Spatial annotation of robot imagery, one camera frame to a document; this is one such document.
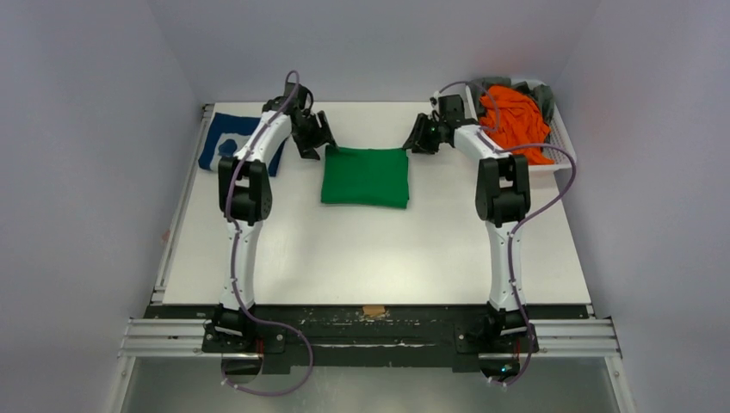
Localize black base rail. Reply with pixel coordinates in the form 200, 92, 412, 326
132, 305, 591, 378

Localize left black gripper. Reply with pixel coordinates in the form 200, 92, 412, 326
293, 112, 337, 161

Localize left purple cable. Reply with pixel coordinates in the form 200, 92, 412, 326
219, 70, 315, 398

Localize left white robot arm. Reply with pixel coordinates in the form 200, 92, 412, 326
212, 82, 337, 352

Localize brown tape piece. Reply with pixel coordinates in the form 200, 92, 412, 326
362, 305, 387, 318

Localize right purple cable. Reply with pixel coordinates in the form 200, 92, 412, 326
430, 79, 578, 389

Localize green t shirt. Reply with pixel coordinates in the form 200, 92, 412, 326
320, 146, 410, 209

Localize folded blue t shirt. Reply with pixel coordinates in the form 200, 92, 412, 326
197, 113, 260, 172

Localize grey t shirt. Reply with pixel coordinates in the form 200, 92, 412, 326
469, 77, 554, 144

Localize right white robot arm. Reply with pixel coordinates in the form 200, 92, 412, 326
402, 93, 531, 350

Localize orange t shirt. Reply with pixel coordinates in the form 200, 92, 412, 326
479, 85, 551, 149

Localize white plastic basket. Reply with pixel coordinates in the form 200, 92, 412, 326
464, 77, 576, 175

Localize purple cable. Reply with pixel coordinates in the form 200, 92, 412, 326
430, 79, 578, 389
219, 70, 315, 398

